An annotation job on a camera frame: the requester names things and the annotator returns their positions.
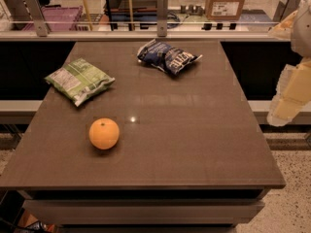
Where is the green jalapeno chip bag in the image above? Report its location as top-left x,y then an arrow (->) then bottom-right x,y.
45,58 -> 115,107

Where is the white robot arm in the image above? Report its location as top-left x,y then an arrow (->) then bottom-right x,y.
267,0 -> 311,126

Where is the blue chip bag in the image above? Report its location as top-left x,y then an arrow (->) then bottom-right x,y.
137,39 -> 201,76

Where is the cardboard box with label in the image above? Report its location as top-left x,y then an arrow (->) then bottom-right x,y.
205,0 -> 245,20

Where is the brown table with drawers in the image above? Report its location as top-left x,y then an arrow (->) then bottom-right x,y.
1,40 -> 285,232

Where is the orange fruit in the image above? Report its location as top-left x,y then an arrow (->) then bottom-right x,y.
88,118 -> 120,150

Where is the purple plastic crate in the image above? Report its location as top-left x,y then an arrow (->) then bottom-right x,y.
36,6 -> 83,32

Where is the right metal railing post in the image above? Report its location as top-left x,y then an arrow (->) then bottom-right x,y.
272,0 -> 311,23

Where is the metal railing post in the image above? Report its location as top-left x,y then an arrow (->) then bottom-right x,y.
24,0 -> 50,37
156,0 -> 168,37
272,0 -> 311,23

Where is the middle metal railing post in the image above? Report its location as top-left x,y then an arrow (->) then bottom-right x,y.
156,0 -> 168,37

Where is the left metal railing post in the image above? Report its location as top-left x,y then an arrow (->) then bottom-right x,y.
24,0 -> 50,37

